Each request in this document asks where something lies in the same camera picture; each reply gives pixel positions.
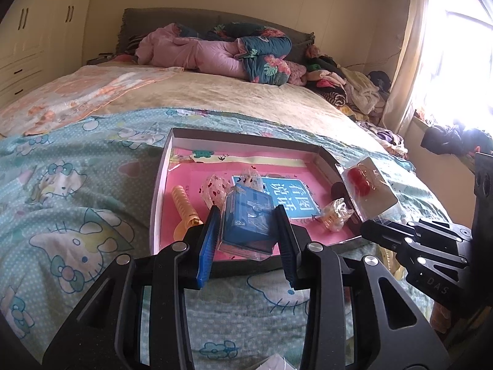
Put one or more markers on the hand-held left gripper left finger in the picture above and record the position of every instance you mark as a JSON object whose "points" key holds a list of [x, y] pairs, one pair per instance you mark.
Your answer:
{"points": [[204, 246]]}

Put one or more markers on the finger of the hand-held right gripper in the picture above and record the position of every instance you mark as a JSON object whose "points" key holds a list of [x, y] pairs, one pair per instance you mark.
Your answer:
{"points": [[404, 231], [431, 273]]}

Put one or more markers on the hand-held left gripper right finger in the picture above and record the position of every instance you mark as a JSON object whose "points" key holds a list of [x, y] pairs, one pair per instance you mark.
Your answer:
{"points": [[287, 246]]}

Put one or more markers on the blue box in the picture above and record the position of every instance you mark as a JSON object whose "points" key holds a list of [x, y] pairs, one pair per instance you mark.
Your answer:
{"points": [[248, 223]]}

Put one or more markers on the beige dotted bow hair clip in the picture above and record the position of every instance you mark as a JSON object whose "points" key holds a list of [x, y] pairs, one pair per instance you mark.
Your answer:
{"points": [[217, 190]]}

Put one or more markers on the red hair accessory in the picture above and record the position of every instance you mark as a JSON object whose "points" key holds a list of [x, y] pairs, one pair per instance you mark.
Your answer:
{"points": [[358, 181]]}

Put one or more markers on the shallow cardboard box tray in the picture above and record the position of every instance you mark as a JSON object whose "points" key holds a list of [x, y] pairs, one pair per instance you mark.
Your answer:
{"points": [[173, 154]]}

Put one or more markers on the dark clothes on sill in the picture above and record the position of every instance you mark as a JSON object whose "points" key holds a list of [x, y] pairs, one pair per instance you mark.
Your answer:
{"points": [[446, 138]]}

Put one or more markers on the earrings on white card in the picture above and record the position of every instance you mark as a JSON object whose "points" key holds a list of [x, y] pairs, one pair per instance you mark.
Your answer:
{"points": [[277, 363]]}

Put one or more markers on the cartoon cat print blanket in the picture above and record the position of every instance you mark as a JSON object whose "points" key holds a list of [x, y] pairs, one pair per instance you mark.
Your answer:
{"points": [[77, 200]]}

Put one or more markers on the window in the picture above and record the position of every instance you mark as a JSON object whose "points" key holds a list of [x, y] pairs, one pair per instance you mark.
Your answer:
{"points": [[458, 57]]}

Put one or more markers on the pile of clothes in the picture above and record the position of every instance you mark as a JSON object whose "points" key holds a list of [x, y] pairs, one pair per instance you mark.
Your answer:
{"points": [[346, 84]]}

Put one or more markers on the cream curtain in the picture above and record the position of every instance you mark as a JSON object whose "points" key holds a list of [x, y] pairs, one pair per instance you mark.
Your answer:
{"points": [[408, 46]]}

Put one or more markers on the dark floral quilt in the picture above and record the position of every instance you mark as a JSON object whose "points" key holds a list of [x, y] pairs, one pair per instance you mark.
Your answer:
{"points": [[265, 56]]}

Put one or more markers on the pink quilt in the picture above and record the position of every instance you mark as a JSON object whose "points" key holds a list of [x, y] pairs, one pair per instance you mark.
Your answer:
{"points": [[192, 52]]}

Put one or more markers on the pink floral towel blanket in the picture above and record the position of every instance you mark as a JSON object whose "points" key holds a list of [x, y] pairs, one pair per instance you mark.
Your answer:
{"points": [[77, 92]]}

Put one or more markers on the bedside table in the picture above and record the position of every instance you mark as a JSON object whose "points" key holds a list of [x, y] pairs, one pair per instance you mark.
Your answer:
{"points": [[101, 59]]}

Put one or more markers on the striped pillow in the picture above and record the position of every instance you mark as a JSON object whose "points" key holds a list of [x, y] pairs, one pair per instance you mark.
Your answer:
{"points": [[134, 43]]}

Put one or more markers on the cream built-in wardrobe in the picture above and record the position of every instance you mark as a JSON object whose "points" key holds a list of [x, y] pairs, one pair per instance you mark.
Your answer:
{"points": [[34, 34]]}

